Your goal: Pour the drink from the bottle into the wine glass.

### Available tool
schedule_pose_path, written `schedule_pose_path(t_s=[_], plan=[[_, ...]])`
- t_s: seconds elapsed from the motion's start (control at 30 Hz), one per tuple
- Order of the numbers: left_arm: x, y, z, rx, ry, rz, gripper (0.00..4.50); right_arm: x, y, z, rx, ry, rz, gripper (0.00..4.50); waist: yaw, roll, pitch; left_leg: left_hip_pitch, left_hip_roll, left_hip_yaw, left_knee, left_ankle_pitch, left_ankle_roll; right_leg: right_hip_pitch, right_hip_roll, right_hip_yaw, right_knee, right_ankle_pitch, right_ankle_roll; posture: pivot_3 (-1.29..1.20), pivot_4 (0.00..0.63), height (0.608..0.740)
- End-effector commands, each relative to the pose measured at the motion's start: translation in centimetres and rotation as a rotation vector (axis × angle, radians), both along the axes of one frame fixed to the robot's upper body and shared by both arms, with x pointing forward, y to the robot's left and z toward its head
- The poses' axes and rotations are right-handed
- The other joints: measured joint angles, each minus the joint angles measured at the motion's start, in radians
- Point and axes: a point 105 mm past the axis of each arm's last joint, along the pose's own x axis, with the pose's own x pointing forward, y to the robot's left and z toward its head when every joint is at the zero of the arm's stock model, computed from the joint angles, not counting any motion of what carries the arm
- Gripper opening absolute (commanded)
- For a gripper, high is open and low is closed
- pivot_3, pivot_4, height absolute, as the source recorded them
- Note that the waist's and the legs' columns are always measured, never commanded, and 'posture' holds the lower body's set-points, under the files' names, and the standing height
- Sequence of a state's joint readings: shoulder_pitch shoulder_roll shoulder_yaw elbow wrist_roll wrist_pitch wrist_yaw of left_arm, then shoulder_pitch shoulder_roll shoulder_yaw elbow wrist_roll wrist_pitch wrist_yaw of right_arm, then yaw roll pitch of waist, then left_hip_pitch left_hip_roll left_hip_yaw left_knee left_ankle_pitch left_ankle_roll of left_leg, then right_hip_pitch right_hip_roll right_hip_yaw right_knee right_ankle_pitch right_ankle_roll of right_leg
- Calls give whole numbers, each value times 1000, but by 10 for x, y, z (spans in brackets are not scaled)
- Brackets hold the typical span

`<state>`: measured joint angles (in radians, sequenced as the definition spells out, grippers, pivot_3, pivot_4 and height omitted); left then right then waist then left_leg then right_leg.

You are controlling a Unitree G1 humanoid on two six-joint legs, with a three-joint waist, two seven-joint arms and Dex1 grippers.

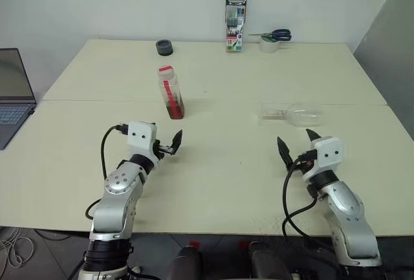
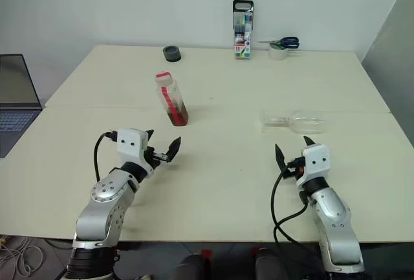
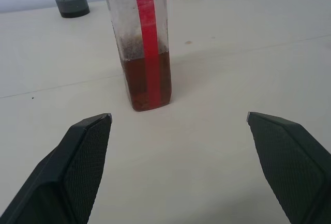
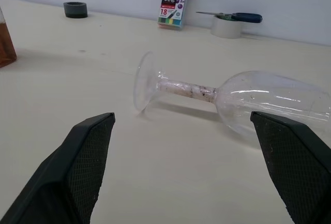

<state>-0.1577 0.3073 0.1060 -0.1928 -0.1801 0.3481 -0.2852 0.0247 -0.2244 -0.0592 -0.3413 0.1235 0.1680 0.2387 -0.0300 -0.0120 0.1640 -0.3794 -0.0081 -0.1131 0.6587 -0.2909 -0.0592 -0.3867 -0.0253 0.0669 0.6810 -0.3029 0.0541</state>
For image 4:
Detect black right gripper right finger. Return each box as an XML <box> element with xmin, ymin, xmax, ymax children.
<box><xmin>250</xmin><ymin>111</ymin><xmax>331</xmax><ymax>224</ymax></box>

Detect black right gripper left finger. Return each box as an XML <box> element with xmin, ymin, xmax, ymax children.
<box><xmin>0</xmin><ymin>112</ymin><xmax>116</xmax><ymax>224</ymax></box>

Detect clear bottle with brown liquid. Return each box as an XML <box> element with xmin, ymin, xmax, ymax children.
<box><xmin>0</xmin><ymin>6</ymin><xmax>18</xmax><ymax>69</ymax></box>

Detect clear plastic wine glass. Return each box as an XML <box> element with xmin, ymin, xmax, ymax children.
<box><xmin>133</xmin><ymin>50</ymin><xmax>331</xmax><ymax>150</ymax></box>

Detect white tape roll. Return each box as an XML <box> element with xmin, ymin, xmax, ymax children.
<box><xmin>210</xmin><ymin>14</ymin><xmax>242</xmax><ymax>39</ymax></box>

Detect dark grey tape roll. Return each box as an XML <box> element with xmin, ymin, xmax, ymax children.
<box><xmin>63</xmin><ymin>1</ymin><xmax>88</xmax><ymax>19</ymax></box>

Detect marker pen set case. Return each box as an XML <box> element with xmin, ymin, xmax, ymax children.
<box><xmin>157</xmin><ymin>0</ymin><xmax>194</xmax><ymax>31</ymax></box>

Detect blue handled scissors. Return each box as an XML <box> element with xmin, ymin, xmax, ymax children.
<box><xmin>195</xmin><ymin>11</ymin><xmax>263</xmax><ymax>24</ymax></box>

